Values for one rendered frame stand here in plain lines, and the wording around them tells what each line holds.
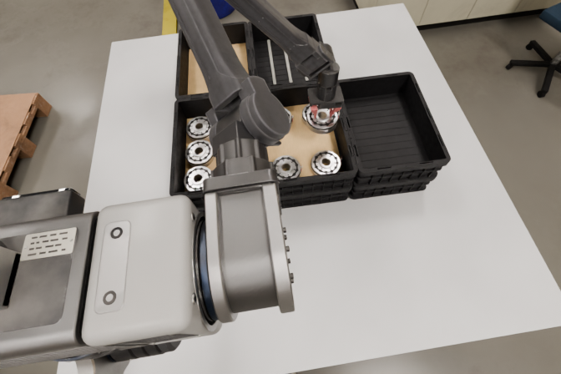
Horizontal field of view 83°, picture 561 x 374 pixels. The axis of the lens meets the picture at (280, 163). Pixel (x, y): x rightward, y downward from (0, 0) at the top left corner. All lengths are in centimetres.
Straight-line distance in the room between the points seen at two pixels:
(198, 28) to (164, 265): 35
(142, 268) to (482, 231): 119
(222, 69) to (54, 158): 227
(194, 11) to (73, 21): 321
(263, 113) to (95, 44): 296
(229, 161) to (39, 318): 23
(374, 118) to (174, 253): 107
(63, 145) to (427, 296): 240
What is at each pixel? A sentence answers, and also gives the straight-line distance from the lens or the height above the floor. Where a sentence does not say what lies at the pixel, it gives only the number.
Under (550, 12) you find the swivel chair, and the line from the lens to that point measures 280.
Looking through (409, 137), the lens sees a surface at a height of 83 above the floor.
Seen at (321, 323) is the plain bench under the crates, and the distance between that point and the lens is 113.
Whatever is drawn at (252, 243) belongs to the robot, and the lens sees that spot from 34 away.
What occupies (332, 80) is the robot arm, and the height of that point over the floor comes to 117.
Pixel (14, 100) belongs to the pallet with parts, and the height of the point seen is 16.
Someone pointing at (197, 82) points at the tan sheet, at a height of 83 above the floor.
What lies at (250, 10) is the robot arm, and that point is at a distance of 75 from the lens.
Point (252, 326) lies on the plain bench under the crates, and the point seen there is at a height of 70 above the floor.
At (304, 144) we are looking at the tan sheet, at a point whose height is 83.
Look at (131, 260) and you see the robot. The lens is 34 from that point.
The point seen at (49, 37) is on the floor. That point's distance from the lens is 367.
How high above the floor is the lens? 183
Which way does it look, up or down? 61 degrees down
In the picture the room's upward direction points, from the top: 5 degrees counter-clockwise
